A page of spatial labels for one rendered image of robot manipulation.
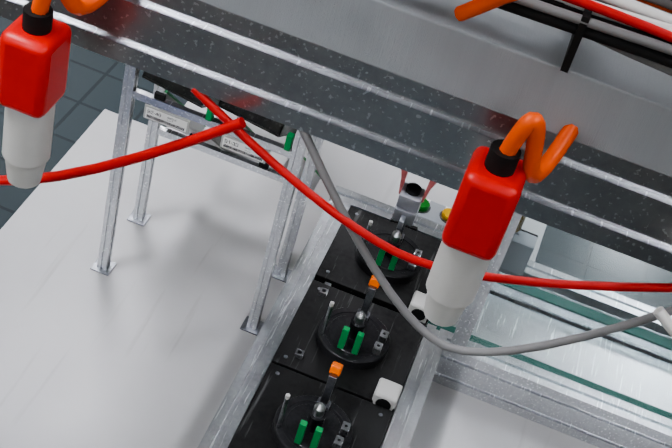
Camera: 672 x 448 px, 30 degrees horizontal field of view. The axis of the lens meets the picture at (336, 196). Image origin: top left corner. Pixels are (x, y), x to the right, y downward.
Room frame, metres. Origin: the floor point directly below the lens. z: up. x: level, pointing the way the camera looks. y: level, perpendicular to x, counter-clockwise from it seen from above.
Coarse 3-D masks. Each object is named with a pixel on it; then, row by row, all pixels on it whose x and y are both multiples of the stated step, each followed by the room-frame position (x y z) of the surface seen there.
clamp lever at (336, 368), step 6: (336, 366) 1.51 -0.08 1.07; (342, 366) 1.51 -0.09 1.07; (330, 372) 1.50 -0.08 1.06; (336, 372) 1.50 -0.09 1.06; (330, 378) 1.48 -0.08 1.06; (336, 378) 1.49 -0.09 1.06; (330, 384) 1.49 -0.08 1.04; (324, 390) 1.49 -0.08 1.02; (330, 390) 1.49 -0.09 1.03; (324, 396) 1.49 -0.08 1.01; (330, 396) 1.49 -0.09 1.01; (324, 402) 1.48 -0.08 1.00
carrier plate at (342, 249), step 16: (352, 208) 2.06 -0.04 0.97; (384, 224) 2.04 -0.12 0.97; (336, 240) 1.94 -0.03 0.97; (352, 240) 1.96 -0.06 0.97; (416, 240) 2.01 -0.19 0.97; (432, 240) 2.03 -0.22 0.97; (336, 256) 1.90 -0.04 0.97; (352, 256) 1.91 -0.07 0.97; (432, 256) 1.98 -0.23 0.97; (320, 272) 1.84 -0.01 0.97; (336, 272) 1.85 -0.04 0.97; (352, 272) 1.86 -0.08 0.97; (336, 288) 1.82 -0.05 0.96; (352, 288) 1.82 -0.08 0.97; (400, 288) 1.86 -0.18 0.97; (416, 288) 1.87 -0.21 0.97; (384, 304) 1.81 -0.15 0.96
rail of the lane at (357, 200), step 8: (344, 192) 2.11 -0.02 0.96; (352, 192) 2.12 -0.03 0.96; (344, 200) 2.09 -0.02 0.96; (352, 200) 2.09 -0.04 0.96; (360, 200) 2.10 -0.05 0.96; (368, 200) 2.11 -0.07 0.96; (376, 200) 2.12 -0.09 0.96; (360, 208) 2.08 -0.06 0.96; (368, 208) 2.08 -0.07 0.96; (376, 208) 2.10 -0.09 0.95; (384, 208) 2.10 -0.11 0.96; (392, 208) 2.11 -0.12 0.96; (384, 216) 2.07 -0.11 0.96; (416, 216) 2.10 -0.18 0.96; (416, 224) 2.08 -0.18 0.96; (424, 224) 2.09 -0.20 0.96; (432, 224) 2.09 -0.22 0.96; (424, 232) 2.06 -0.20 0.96; (432, 232) 2.07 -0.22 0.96; (440, 232) 2.08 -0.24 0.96
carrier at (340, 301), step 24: (312, 288) 1.78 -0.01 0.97; (312, 312) 1.72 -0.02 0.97; (336, 312) 1.72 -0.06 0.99; (360, 312) 1.67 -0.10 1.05; (384, 312) 1.78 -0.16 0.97; (288, 336) 1.64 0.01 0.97; (312, 336) 1.66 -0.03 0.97; (336, 336) 1.66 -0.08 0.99; (360, 336) 1.63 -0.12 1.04; (384, 336) 1.68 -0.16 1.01; (408, 336) 1.73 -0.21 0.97; (288, 360) 1.58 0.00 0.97; (312, 360) 1.60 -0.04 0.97; (336, 360) 1.61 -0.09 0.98; (360, 360) 1.62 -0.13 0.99; (384, 360) 1.65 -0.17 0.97; (408, 360) 1.67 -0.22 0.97; (336, 384) 1.56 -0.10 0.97; (360, 384) 1.58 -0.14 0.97; (384, 384) 1.58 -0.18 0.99
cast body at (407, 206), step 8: (408, 184) 1.94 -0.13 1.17; (416, 184) 1.94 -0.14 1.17; (400, 192) 1.92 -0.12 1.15; (408, 192) 1.92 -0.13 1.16; (416, 192) 1.92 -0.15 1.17; (424, 192) 1.94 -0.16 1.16; (400, 200) 1.91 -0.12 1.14; (408, 200) 1.91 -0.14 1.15; (416, 200) 1.91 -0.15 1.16; (400, 208) 1.91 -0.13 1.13; (408, 208) 1.91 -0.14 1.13; (416, 208) 1.91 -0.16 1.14; (392, 216) 1.91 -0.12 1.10; (400, 216) 1.90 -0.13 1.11; (408, 216) 1.90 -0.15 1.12; (400, 224) 1.88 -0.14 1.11; (408, 224) 1.90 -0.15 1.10
